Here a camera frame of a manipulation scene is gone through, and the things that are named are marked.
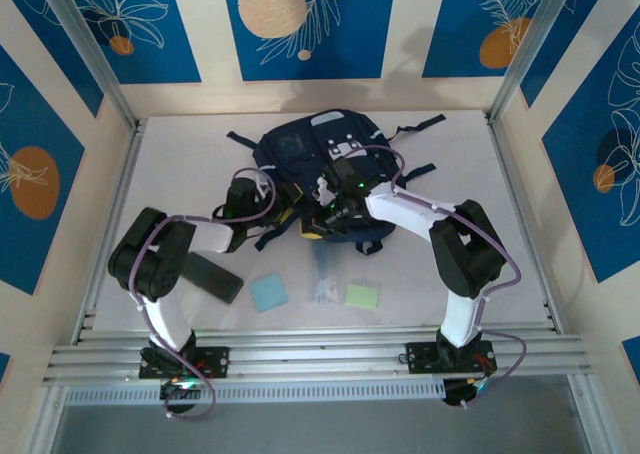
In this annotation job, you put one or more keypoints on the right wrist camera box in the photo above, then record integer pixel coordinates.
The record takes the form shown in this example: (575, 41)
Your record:
(324, 191)

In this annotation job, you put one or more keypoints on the aluminium frame post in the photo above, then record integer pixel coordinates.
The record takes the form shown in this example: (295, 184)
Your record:
(540, 39)
(90, 49)

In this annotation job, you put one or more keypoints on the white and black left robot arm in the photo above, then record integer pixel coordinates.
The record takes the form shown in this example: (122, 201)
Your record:
(150, 254)

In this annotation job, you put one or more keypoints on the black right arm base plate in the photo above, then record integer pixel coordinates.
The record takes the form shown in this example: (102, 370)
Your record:
(422, 359)

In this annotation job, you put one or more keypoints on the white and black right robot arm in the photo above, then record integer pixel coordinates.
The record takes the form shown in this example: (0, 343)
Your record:
(465, 259)

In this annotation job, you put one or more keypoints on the green sticky note pad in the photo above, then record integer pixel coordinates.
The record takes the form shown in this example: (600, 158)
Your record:
(362, 296)

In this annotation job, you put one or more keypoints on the navy blue backpack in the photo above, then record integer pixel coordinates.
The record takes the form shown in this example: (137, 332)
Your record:
(360, 126)

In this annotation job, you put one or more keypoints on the clear plastic pen bag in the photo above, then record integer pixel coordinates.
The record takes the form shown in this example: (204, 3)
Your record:
(325, 274)

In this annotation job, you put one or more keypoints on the aluminium mounting rail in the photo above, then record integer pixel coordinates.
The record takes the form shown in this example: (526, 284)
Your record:
(320, 354)

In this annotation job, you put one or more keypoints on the blue sticky note pad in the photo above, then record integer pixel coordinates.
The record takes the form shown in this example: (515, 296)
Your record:
(269, 294)

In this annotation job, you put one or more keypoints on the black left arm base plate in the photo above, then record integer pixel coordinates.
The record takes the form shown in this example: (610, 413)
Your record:
(215, 361)

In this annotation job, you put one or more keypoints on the black pencil case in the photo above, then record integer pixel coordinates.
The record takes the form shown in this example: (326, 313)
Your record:
(220, 281)

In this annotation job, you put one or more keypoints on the black controller board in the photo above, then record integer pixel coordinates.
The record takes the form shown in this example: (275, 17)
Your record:
(462, 391)
(182, 389)

